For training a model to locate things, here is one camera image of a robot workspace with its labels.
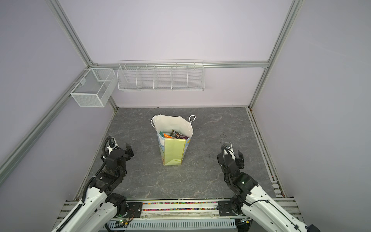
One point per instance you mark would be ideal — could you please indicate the white mesh box basket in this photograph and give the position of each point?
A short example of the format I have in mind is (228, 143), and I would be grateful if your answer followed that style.
(95, 88)

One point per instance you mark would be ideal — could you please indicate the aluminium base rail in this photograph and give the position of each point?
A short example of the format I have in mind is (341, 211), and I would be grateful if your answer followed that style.
(161, 215)

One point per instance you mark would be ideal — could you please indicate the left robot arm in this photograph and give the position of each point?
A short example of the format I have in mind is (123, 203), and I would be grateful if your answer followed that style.
(99, 204)

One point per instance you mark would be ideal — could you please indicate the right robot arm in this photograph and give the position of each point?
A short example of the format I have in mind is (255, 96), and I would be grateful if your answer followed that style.
(251, 200)

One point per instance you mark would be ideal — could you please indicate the illustrated paper gift bag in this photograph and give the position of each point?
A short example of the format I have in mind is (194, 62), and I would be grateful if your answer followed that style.
(172, 150)

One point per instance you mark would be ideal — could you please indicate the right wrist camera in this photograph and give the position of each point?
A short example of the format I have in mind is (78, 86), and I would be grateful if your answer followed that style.
(229, 150)

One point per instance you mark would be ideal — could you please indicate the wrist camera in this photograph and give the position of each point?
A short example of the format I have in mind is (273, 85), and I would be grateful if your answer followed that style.
(110, 145)
(229, 150)

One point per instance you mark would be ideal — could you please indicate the purple M&M's packet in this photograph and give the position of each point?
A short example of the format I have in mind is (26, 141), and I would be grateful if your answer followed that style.
(178, 135)

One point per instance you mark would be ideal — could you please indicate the long white wire basket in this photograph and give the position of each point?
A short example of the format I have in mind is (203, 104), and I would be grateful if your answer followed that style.
(139, 75)

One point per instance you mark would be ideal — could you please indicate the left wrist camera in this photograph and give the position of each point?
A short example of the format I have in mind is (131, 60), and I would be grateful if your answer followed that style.
(110, 145)

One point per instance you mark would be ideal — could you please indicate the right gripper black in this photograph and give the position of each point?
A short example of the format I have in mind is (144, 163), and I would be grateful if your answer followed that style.
(240, 163)

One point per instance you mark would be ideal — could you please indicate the orange Fox's candy bag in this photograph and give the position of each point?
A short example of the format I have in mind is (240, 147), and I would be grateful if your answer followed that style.
(167, 136)

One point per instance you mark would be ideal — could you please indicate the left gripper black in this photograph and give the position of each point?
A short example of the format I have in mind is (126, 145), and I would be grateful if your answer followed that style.
(129, 152)

